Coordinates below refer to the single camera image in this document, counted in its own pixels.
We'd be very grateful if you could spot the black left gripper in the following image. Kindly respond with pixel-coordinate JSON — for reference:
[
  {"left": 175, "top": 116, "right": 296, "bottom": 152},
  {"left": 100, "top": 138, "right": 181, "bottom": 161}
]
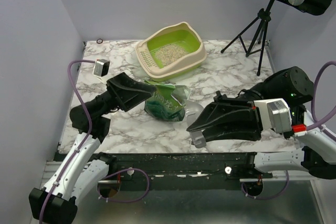
[{"left": 92, "top": 72, "right": 157, "bottom": 116}]

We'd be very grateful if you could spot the clear plastic litter scoop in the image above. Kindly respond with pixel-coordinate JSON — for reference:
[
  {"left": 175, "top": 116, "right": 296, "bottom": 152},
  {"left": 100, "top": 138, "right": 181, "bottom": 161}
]
[{"left": 183, "top": 102, "right": 208, "bottom": 149}]

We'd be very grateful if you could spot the green cat litter bag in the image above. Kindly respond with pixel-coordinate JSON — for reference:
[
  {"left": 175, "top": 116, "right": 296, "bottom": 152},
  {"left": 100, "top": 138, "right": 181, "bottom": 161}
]
[{"left": 144, "top": 80, "right": 191, "bottom": 122}]

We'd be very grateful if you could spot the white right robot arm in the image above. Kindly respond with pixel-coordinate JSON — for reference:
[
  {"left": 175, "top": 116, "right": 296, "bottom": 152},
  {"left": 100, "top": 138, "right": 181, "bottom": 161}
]
[{"left": 187, "top": 67, "right": 335, "bottom": 179}]

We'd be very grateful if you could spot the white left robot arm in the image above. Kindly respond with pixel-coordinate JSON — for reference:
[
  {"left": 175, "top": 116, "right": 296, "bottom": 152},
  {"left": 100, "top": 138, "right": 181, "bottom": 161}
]
[{"left": 29, "top": 72, "right": 156, "bottom": 223}]

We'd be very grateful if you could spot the clean litter pile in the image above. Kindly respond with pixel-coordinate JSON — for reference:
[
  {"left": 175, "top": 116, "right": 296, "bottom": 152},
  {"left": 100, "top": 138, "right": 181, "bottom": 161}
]
[{"left": 155, "top": 44, "right": 188, "bottom": 67}]

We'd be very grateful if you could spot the green and beige litter box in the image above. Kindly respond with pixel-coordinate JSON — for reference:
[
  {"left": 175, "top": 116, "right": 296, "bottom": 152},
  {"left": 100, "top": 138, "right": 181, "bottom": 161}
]
[{"left": 135, "top": 22, "right": 207, "bottom": 82}]

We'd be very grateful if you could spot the black tripod stand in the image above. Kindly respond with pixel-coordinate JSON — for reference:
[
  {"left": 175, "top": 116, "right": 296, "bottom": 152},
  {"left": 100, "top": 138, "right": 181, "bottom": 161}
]
[{"left": 221, "top": 0, "right": 275, "bottom": 76}]

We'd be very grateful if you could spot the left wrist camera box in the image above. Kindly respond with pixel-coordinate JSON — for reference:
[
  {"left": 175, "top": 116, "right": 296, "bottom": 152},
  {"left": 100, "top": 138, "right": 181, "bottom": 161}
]
[{"left": 93, "top": 59, "right": 110, "bottom": 77}]

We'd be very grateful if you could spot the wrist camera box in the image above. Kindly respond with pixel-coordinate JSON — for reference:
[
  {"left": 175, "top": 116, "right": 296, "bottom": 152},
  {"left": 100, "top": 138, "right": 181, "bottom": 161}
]
[
  {"left": 93, "top": 59, "right": 110, "bottom": 77},
  {"left": 253, "top": 98, "right": 307, "bottom": 139}
]

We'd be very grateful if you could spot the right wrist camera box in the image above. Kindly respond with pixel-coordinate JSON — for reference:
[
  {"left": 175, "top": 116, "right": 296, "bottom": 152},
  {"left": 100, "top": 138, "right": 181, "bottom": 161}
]
[{"left": 253, "top": 98, "right": 307, "bottom": 139}]

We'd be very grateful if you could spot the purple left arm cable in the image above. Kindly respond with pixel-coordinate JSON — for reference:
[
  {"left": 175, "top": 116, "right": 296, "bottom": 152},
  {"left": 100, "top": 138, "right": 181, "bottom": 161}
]
[{"left": 39, "top": 60, "right": 97, "bottom": 224}]

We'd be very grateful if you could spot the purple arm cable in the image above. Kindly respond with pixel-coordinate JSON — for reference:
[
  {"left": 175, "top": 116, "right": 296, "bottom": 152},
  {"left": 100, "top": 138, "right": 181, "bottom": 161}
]
[
  {"left": 304, "top": 61, "right": 336, "bottom": 142},
  {"left": 39, "top": 60, "right": 97, "bottom": 224}
]

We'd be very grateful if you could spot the black mounting rail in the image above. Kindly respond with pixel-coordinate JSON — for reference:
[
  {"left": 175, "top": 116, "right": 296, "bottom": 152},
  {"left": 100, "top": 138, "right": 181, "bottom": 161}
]
[{"left": 61, "top": 152, "right": 272, "bottom": 192}]

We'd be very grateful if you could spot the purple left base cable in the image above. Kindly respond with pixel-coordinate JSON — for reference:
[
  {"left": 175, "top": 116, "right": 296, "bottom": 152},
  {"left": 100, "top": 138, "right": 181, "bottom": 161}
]
[{"left": 98, "top": 168, "right": 152, "bottom": 204}]

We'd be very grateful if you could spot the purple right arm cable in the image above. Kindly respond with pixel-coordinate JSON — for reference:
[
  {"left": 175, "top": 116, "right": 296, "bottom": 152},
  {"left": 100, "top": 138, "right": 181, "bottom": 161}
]
[{"left": 304, "top": 61, "right": 336, "bottom": 142}]

